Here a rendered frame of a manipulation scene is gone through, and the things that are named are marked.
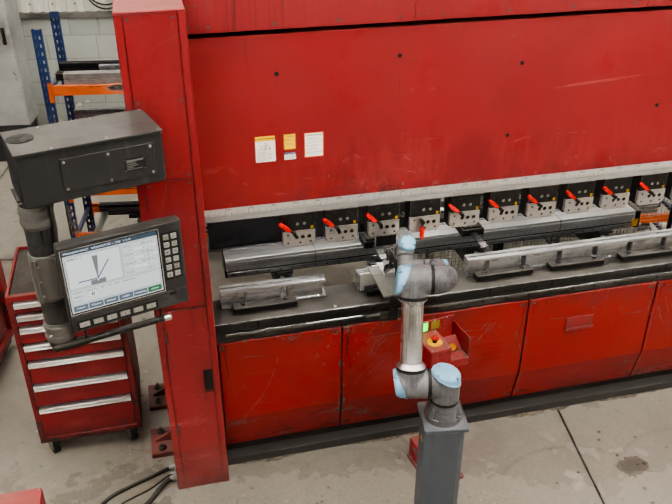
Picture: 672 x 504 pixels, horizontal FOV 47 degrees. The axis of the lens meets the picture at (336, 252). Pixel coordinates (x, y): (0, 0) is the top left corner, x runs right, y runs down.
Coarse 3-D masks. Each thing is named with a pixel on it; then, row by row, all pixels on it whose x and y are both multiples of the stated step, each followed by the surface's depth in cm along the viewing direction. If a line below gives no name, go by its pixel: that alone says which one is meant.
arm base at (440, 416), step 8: (432, 408) 310; (440, 408) 307; (448, 408) 307; (456, 408) 309; (432, 416) 311; (440, 416) 308; (448, 416) 308; (456, 416) 311; (432, 424) 311; (440, 424) 309; (448, 424) 308; (456, 424) 311
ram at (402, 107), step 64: (192, 64) 305; (256, 64) 311; (320, 64) 317; (384, 64) 324; (448, 64) 331; (512, 64) 338; (576, 64) 345; (640, 64) 353; (256, 128) 324; (320, 128) 331; (384, 128) 338; (448, 128) 345; (512, 128) 353; (576, 128) 361; (640, 128) 370; (256, 192) 338; (320, 192) 345; (448, 192) 362
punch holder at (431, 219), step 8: (416, 200) 359; (424, 200) 360; (432, 200) 361; (440, 200) 362; (408, 208) 363; (416, 208) 361; (424, 208) 363; (432, 208) 363; (408, 216) 365; (416, 216) 364; (424, 216) 364; (432, 216) 365; (408, 224) 366; (416, 224) 365; (424, 224) 366; (432, 224) 367
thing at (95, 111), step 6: (78, 108) 535; (84, 108) 535; (90, 108) 535; (96, 108) 535; (102, 108) 536; (108, 108) 536; (114, 108) 534; (120, 108) 534; (78, 114) 533; (84, 114) 534; (90, 114) 534; (96, 114) 534; (102, 114) 535
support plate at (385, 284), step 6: (372, 270) 371; (378, 270) 371; (372, 276) 367; (378, 276) 366; (378, 282) 361; (384, 282) 361; (390, 282) 361; (384, 288) 357; (390, 288) 357; (384, 294) 352; (390, 294) 352
